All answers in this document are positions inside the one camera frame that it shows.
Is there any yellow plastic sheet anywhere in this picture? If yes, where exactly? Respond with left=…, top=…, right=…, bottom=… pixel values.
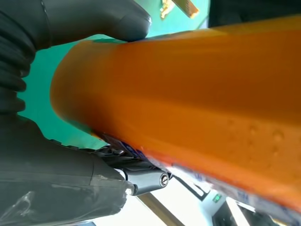
left=159, top=0, right=199, bottom=20

